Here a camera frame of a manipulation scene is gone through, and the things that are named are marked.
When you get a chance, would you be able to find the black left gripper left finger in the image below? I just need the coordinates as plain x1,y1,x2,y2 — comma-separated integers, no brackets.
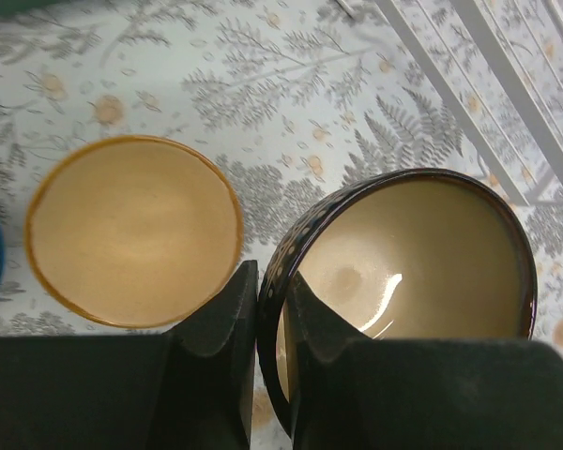
0,261,258,449

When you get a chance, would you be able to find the white wire dish rack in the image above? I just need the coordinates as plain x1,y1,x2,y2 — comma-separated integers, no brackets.
341,1,563,207

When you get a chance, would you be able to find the floral table mat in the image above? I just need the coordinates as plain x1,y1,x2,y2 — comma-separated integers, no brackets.
0,1,563,356

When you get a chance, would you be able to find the beige bowl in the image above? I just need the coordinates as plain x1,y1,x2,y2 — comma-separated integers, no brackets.
24,135,244,328

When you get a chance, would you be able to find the black patterned bowl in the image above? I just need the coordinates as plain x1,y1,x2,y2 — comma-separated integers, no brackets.
257,168,538,428

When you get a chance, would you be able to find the green plastic organizer tray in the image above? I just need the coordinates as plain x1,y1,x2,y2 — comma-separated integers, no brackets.
0,0,65,15

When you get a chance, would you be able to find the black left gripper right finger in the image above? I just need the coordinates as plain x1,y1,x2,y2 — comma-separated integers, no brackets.
288,276,563,449

